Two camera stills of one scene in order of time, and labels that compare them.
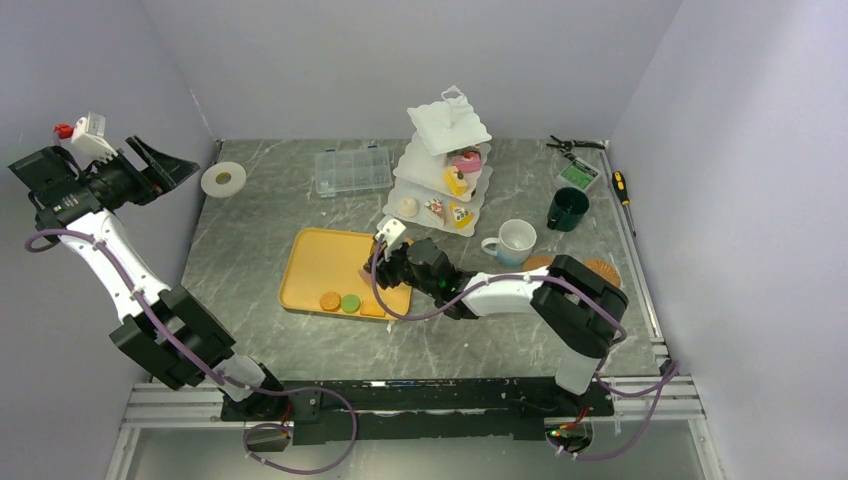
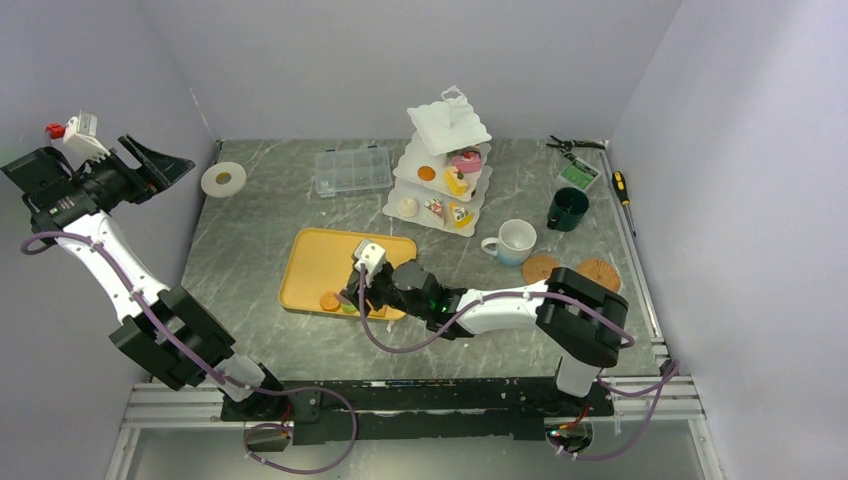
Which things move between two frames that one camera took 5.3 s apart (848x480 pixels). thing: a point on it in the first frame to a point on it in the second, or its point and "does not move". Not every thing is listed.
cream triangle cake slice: (460, 215) does not move
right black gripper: (385, 268) to (371, 288)
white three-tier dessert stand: (442, 180) does not move
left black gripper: (163, 172) does not move
